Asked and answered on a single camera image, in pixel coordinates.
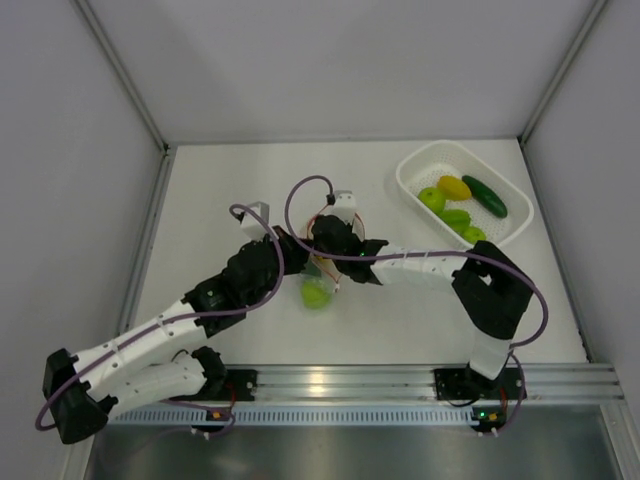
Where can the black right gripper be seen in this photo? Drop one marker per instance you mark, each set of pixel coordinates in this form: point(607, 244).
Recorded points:
point(317, 245)

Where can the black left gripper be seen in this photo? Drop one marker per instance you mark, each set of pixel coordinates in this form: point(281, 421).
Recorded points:
point(295, 256)

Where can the clear zip bag orange seal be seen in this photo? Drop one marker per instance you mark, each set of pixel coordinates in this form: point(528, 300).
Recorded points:
point(324, 269)

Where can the light green fake apple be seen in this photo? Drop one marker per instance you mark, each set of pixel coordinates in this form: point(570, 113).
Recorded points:
point(433, 199)
point(315, 294)
point(473, 234)

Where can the yellow-green fake starfruit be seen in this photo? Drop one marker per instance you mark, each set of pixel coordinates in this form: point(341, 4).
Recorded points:
point(454, 188)

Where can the dark green fake cucumber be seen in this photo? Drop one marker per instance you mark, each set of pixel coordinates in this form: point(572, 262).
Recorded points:
point(486, 197)

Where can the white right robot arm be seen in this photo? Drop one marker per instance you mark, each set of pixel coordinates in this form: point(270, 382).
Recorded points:
point(493, 291)

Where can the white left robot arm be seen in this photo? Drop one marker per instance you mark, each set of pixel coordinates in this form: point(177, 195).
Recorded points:
point(167, 356)

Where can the white perforated plastic basket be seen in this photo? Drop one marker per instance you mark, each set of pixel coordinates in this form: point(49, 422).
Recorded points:
point(424, 167)

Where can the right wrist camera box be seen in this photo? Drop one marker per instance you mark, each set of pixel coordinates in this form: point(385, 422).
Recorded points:
point(344, 206)

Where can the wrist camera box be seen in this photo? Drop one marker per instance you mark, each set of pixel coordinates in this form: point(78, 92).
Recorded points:
point(255, 220)
point(344, 206)

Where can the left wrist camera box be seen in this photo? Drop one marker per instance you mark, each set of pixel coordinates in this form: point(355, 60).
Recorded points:
point(255, 220)

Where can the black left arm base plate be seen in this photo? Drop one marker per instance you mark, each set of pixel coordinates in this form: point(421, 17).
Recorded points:
point(236, 385)

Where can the white slotted cable duct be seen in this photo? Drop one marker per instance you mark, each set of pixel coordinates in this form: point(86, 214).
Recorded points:
point(255, 415)

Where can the aluminium frame rail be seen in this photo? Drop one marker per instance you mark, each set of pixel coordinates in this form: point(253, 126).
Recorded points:
point(118, 67)

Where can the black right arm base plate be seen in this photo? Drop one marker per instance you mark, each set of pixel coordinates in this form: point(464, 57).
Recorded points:
point(464, 385)

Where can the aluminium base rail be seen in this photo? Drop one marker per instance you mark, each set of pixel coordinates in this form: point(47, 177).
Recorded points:
point(585, 383)

